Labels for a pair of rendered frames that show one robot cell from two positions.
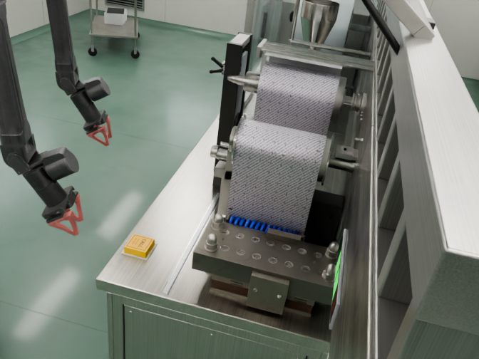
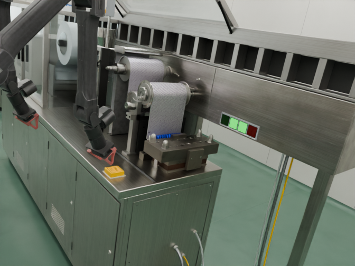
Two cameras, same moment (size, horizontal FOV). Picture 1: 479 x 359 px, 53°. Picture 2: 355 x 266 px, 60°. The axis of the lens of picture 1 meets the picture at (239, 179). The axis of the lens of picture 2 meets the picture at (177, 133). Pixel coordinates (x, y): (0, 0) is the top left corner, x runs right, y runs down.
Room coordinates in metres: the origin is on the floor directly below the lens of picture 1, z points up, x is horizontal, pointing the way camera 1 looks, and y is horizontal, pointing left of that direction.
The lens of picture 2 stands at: (0.07, 1.16, 1.59)
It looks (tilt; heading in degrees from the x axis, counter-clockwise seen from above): 18 degrees down; 308
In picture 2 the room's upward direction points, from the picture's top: 9 degrees clockwise
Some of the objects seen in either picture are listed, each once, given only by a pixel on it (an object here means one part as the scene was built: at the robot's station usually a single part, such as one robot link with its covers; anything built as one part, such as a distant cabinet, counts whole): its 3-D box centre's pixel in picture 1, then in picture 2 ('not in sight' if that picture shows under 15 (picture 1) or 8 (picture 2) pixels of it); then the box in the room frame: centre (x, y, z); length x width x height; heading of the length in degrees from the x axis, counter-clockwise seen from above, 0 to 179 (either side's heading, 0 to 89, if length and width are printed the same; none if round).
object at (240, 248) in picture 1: (270, 260); (182, 146); (1.02, -0.11, 1.00); 0.40 x 0.16 x 0.06; 80
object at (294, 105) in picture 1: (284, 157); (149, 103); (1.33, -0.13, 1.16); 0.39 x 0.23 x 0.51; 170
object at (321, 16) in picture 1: (319, 9); (105, 32); (1.91, -0.22, 1.50); 0.14 x 0.14 x 0.06
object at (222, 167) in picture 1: (222, 189); (131, 127); (1.26, 0.05, 1.05); 0.06 x 0.05 x 0.31; 80
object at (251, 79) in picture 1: (254, 82); (120, 68); (1.47, -0.01, 1.33); 0.06 x 0.06 x 0.06; 80
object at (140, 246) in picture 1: (139, 245); (114, 171); (1.10, 0.27, 0.91); 0.07 x 0.07 x 0.02; 80
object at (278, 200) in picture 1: (269, 200); (166, 121); (1.14, -0.09, 1.11); 0.23 x 0.01 x 0.18; 80
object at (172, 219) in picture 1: (284, 129); (78, 110); (2.14, -0.19, 0.88); 2.52 x 0.66 x 0.04; 170
